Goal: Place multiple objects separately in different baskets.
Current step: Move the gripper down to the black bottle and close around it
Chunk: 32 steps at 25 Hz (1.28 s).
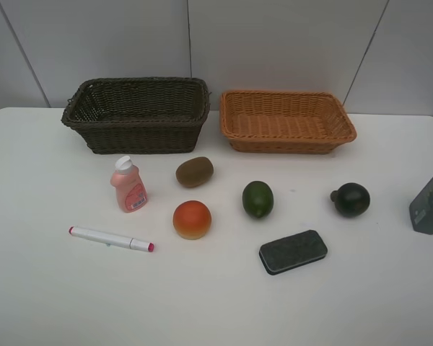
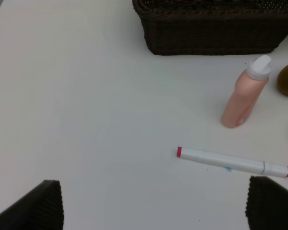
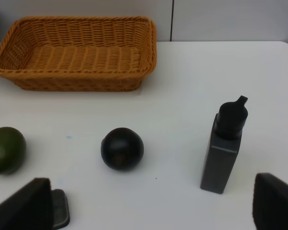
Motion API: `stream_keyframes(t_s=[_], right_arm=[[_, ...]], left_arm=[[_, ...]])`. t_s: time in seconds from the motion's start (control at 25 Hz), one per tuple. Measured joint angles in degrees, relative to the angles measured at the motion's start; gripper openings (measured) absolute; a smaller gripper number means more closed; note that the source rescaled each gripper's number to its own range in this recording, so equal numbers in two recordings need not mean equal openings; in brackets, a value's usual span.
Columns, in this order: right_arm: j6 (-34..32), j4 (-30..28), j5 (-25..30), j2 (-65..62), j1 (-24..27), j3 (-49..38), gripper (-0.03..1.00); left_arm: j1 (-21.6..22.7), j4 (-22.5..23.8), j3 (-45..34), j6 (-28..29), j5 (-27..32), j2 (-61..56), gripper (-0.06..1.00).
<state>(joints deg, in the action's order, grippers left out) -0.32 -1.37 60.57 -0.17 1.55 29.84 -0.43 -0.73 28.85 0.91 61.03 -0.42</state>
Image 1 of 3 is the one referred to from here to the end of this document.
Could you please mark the grey felt board eraser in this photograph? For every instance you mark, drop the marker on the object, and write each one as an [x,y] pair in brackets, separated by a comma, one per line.
[293,251]

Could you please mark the dark purple mangosteen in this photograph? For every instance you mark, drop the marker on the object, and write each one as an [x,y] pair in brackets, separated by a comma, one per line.
[351,199]

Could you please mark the orange red round fruit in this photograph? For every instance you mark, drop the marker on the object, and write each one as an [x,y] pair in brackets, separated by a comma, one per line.
[192,220]

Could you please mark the orange wicker basket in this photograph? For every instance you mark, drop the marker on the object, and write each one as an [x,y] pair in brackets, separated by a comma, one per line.
[272,122]

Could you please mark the green avocado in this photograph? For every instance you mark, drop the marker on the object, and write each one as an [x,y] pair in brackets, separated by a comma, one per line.
[257,199]

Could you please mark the dark brown wicker basket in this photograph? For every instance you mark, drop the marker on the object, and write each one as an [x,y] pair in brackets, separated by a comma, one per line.
[147,115]

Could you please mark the brown kiwi fruit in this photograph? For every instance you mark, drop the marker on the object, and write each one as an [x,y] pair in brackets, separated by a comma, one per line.
[194,172]

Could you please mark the dark green cleanser bottle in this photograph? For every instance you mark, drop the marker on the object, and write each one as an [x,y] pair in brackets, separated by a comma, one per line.
[421,210]

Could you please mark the pink bottle white cap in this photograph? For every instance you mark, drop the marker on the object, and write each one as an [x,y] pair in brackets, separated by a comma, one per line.
[130,190]

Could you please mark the white marker pink caps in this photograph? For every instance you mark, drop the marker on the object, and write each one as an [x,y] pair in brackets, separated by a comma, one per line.
[111,239]

